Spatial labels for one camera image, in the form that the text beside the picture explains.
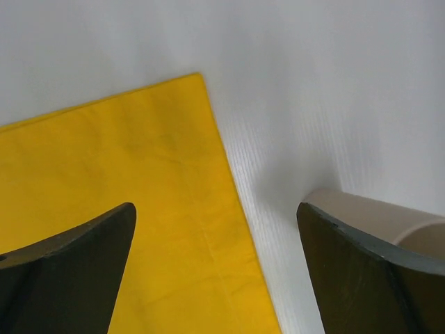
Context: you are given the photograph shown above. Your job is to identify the beige paper cup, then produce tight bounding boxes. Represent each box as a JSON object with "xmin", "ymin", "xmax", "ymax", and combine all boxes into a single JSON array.
[{"xmin": 304, "ymin": 189, "xmax": 444, "ymax": 260}]

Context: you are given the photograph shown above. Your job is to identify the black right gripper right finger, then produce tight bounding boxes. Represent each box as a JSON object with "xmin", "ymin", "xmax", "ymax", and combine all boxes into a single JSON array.
[{"xmin": 296, "ymin": 202, "xmax": 444, "ymax": 333}]

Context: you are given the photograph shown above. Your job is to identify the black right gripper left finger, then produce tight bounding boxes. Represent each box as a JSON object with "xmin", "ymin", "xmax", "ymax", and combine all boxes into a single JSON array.
[{"xmin": 1, "ymin": 202, "xmax": 136, "ymax": 334}]

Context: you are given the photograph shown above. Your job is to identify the yellow Pikachu cloth placemat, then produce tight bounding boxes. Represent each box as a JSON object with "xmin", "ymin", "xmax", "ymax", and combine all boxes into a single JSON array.
[{"xmin": 1, "ymin": 74, "xmax": 281, "ymax": 333}]

